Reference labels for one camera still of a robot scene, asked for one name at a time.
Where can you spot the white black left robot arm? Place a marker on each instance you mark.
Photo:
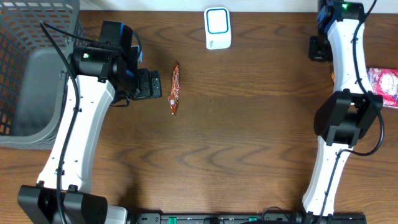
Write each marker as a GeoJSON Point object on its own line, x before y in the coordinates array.
{"type": "Point", "coordinates": [100, 74]}

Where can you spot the red purple snack packet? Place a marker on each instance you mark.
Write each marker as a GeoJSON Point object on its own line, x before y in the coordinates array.
{"type": "Point", "coordinates": [384, 82]}

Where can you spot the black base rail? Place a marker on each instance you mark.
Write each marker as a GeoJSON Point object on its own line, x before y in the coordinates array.
{"type": "Point", "coordinates": [270, 216]}

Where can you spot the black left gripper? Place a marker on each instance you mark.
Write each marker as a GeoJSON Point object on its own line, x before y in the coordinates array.
{"type": "Point", "coordinates": [154, 84]}

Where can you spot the orange red snack sachet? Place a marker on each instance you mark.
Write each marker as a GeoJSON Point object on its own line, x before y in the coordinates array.
{"type": "Point", "coordinates": [173, 98]}

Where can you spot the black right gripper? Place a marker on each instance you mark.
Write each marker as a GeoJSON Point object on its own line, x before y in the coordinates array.
{"type": "Point", "coordinates": [313, 53]}

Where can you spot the grey plastic mesh basket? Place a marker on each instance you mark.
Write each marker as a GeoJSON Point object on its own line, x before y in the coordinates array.
{"type": "Point", "coordinates": [33, 76]}

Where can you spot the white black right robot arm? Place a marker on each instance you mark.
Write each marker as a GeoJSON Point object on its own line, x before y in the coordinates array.
{"type": "Point", "coordinates": [350, 121]}

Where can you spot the white barcode scanner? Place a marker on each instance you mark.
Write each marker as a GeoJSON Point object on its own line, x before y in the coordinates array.
{"type": "Point", "coordinates": [217, 28]}

